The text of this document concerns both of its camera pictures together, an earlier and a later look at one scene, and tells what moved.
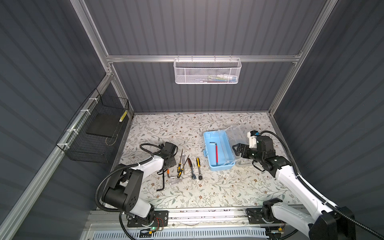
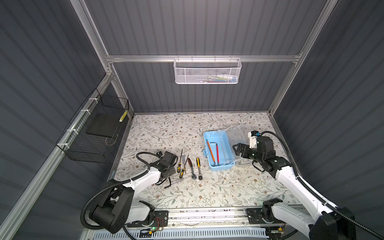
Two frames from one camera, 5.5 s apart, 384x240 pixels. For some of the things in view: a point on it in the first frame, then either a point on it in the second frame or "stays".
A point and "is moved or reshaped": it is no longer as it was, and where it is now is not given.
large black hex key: (163, 183) to (170, 185)
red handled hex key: (216, 152) stays
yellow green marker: (123, 116) stays
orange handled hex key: (168, 172) is moved or reshaped
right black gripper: (240, 146) stays
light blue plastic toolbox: (218, 147) stays
